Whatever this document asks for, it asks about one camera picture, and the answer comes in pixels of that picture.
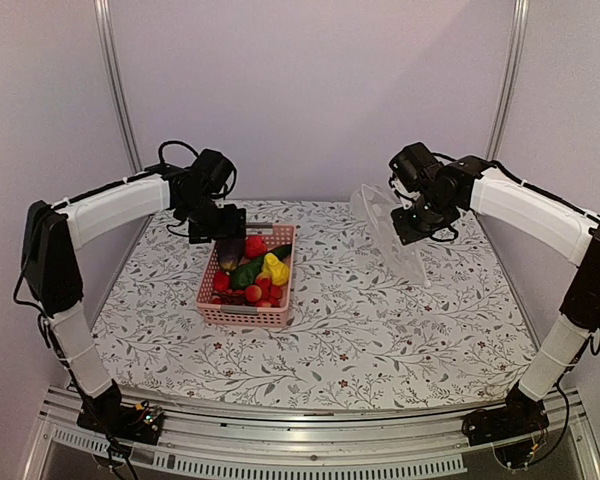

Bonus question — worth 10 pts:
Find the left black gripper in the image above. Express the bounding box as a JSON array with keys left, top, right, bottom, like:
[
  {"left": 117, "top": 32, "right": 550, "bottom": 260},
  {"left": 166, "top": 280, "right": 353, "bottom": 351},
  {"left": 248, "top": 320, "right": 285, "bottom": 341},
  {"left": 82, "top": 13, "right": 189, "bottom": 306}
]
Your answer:
[{"left": 179, "top": 193, "right": 246, "bottom": 244}]

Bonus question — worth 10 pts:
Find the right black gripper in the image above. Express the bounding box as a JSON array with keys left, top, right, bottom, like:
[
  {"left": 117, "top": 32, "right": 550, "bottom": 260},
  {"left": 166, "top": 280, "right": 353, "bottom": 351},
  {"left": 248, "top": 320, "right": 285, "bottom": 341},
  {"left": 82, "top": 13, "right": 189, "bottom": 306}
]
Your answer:
[{"left": 391, "top": 190, "right": 455, "bottom": 245}]

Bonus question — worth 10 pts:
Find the purple toy eggplant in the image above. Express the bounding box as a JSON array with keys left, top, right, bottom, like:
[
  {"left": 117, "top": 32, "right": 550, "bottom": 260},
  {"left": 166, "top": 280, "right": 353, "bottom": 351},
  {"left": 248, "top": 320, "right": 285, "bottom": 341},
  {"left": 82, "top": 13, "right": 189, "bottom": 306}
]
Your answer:
[{"left": 216, "top": 238, "right": 245, "bottom": 272}]

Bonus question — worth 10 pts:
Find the clear dotted zip bag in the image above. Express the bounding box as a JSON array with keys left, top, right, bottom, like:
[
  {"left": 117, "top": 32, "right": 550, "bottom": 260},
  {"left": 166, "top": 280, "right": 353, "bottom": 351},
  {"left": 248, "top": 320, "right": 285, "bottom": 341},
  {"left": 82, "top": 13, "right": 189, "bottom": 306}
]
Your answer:
[{"left": 349, "top": 184, "right": 431, "bottom": 287}]

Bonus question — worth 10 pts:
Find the green toy vegetable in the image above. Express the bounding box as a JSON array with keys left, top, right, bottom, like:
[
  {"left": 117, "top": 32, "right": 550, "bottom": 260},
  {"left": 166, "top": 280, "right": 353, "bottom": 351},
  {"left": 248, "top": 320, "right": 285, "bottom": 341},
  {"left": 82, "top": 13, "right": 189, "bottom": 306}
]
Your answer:
[{"left": 230, "top": 257, "right": 264, "bottom": 290}]

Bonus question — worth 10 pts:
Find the pink plastic basket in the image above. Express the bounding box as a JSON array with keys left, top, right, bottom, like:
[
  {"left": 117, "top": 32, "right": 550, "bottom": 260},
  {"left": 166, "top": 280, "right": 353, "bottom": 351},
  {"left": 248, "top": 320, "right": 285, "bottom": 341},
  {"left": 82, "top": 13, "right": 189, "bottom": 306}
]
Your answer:
[{"left": 196, "top": 223, "right": 296, "bottom": 328}]

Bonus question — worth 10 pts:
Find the green toy cucumber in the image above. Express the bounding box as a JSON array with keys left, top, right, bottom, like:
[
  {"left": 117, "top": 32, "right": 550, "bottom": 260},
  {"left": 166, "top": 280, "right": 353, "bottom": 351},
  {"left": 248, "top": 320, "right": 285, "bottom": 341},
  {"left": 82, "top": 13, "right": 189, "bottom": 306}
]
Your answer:
[{"left": 261, "top": 244, "right": 293, "bottom": 261}]

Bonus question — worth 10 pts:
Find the yellow toy pear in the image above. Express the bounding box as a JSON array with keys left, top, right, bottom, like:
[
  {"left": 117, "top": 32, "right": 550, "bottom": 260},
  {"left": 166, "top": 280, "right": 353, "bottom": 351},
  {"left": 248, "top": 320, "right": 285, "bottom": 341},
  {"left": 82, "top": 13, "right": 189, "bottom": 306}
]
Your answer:
[{"left": 261, "top": 253, "right": 291, "bottom": 287}]

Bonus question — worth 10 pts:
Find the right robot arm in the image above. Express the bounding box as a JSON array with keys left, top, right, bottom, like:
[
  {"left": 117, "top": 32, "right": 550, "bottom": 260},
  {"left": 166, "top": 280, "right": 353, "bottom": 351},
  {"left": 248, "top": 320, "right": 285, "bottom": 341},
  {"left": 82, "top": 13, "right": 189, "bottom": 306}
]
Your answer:
[{"left": 389, "top": 144, "right": 600, "bottom": 436}]

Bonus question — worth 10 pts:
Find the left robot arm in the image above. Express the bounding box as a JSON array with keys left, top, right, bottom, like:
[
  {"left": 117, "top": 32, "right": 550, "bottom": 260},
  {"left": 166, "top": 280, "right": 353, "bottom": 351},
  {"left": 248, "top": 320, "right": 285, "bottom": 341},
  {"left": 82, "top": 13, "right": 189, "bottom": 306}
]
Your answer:
[{"left": 17, "top": 159, "right": 246, "bottom": 434}]

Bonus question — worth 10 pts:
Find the red lychee toy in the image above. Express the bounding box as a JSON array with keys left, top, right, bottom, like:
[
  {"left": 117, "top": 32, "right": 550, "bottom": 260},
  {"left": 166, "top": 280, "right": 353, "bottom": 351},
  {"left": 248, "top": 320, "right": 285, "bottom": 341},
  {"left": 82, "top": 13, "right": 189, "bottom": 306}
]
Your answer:
[{"left": 213, "top": 270, "right": 231, "bottom": 292}]

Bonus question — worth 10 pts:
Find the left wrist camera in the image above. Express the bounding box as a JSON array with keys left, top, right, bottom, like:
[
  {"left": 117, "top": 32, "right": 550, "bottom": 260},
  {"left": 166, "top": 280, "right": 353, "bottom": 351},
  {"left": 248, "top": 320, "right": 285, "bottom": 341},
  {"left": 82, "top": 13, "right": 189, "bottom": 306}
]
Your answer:
[{"left": 193, "top": 149, "right": 237, "bottom": 192}]

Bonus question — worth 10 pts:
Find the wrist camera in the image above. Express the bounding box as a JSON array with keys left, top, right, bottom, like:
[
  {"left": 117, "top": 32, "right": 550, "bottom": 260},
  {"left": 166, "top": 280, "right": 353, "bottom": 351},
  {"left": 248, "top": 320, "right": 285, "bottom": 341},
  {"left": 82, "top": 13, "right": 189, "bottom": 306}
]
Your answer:
[
  {"left": 389, "top": 142, "right": 442, "bottom": 192},
  {"left": 193, "top": 149, "right": 237, "bottom": 192}
]

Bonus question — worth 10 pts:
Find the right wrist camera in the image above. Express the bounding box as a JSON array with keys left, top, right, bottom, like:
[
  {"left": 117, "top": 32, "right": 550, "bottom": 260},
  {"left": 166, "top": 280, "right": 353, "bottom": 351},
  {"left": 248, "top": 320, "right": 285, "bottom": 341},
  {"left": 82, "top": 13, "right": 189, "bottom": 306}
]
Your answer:
[{"left": 389, "top": 142, "right": 442, "bottom": 192}]

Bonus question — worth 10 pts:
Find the right aluminium post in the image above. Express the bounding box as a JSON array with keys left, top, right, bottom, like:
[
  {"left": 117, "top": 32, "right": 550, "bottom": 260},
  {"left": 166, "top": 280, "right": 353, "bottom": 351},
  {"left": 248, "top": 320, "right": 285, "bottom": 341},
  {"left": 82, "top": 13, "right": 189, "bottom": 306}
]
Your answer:
[{"left": 486, "top": 0, "right": 530, "bottom": 160}]

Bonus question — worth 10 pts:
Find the aluminium post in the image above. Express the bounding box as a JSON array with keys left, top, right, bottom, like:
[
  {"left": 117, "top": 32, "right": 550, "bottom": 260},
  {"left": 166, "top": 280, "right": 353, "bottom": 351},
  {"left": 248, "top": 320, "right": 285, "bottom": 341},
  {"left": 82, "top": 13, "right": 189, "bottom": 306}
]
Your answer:
[
  {"left": 486, "top": 0, "right": 530, "bottom": 160},
  {"left": 94, "top": 0, "right": 142, "bottom": 173}
]

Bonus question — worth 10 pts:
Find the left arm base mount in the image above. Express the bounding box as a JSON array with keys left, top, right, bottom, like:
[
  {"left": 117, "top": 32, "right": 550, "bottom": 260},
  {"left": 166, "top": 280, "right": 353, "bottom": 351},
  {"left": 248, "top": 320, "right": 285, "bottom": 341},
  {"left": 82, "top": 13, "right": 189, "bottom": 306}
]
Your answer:
[{"left": 77, "top": 389, "right": 164, "bottom": 445}]

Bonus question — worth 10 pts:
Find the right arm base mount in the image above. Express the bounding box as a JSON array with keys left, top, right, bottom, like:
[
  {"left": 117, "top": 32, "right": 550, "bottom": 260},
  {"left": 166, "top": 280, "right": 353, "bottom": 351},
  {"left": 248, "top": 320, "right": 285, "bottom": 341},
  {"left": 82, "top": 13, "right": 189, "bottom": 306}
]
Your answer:
[{"left": 461, "top": 389, "right": 549, "bottom": 446}]

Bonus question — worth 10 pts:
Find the aluminium front rail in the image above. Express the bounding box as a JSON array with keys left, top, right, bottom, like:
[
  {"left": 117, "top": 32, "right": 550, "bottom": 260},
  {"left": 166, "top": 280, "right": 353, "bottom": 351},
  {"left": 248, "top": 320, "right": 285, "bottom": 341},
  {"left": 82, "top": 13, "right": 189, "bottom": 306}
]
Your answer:
[{"left": 22, "top": 387, "right": 600, "bottom": 479}]

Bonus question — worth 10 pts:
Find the left aluminium post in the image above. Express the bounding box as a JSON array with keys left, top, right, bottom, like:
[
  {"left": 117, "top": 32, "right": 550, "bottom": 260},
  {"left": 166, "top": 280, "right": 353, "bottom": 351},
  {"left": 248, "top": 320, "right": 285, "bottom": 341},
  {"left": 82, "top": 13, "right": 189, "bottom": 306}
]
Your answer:
[{"left": 94, "top": 0, "right": 142, "bottom": 173}]

